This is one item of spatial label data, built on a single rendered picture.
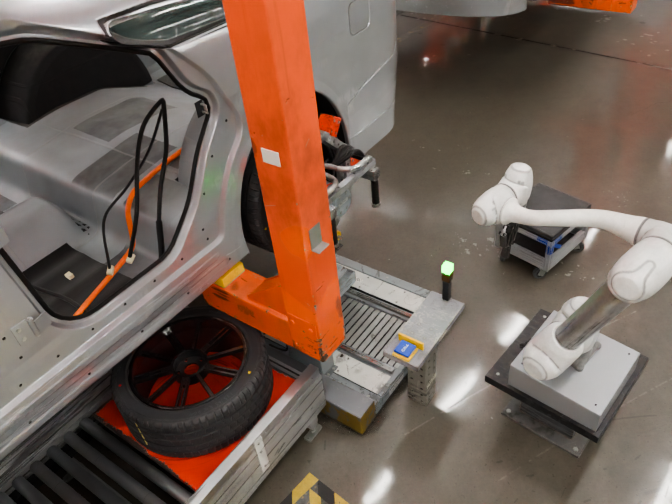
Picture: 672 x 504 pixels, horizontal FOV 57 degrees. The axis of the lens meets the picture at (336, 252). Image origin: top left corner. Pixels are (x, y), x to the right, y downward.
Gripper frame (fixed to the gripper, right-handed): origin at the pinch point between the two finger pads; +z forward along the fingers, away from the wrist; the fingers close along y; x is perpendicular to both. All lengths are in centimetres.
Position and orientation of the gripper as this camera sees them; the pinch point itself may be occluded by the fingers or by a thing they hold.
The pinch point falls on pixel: (506, 250)
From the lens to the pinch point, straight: 259.8
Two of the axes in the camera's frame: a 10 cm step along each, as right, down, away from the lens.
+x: -7.2, -4.4, 5.4
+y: 6.9, -5.2, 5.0
